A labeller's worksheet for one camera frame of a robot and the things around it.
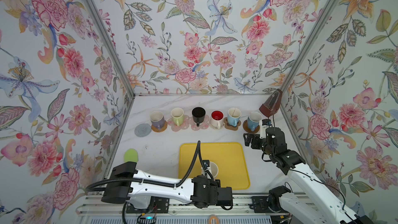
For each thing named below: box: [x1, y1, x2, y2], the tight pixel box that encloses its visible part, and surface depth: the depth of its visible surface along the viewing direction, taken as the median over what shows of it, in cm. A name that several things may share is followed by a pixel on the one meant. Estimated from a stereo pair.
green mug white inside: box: [170, 107, 185, 126], surface depth 100 cm
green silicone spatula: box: [123, 148, 139, 163], surface depth 93 cm
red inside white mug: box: [209, 109, 225, 130], surface depth 101 cm
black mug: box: [191, 106, 207, 128], surface depth 101 cm
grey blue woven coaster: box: [134, 123, 152, 138], surface depth 103 cm
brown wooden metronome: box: [259, 88, 283, 118], surface depth 104 cm
